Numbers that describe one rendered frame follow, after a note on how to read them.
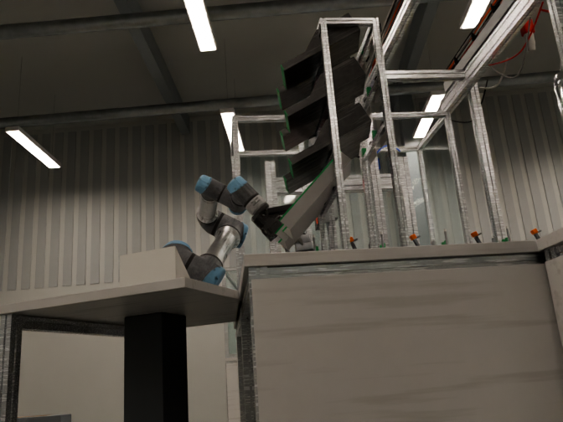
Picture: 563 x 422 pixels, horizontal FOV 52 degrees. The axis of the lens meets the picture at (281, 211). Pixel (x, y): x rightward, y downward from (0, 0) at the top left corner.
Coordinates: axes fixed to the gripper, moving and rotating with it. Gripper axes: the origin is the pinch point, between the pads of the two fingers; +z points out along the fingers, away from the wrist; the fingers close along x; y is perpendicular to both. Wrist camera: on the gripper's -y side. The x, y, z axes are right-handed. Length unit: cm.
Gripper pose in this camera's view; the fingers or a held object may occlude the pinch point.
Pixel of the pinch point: (301, 243)
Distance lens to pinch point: 218.1
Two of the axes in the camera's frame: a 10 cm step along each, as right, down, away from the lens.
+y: -7.2, 6.5, -2.6
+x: 0.9, -2.9, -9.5
